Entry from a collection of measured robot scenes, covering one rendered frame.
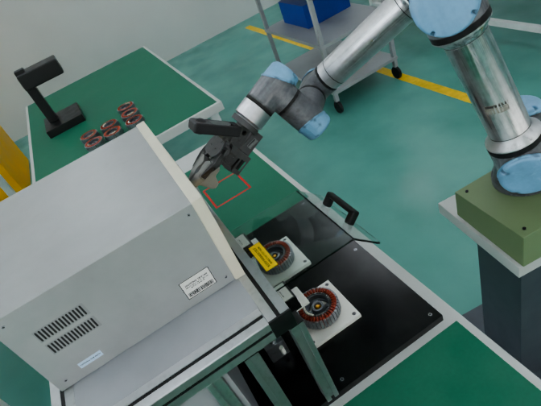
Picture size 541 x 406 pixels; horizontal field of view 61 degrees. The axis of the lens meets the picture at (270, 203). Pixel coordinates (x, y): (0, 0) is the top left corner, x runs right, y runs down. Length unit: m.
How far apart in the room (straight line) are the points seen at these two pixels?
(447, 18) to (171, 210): 0.58
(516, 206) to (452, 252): 1.07
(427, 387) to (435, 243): 1.35
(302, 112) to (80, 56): 5.24
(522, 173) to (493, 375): 0.43
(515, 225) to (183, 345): 0.82
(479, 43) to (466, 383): 0.68
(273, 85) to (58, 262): 0.58
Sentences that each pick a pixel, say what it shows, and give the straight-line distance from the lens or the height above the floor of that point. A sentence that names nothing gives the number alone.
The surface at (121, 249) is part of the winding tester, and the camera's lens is 0.79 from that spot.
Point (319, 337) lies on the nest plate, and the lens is 1.18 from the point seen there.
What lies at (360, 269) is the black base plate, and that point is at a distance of 1.29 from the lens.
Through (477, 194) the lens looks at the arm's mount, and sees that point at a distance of 1.34.
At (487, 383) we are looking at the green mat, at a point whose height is 0.75.
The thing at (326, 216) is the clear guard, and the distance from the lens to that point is 1.02.
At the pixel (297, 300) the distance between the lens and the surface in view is 1.10.
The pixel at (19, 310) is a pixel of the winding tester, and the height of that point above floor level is 1.31.
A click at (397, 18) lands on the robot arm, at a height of 1.35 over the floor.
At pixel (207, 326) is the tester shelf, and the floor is 1.11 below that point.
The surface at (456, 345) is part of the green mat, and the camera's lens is 1.15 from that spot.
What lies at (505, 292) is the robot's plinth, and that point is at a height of 0.46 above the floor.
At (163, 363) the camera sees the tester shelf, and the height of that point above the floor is 1.11.
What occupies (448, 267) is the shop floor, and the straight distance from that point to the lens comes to 2.27.
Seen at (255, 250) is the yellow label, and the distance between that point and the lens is 1.02.
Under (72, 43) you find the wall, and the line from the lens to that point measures 6.15.
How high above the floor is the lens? 1.73
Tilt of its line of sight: 36 degrees down
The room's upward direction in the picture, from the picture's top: 24 degrees counter-clockwise
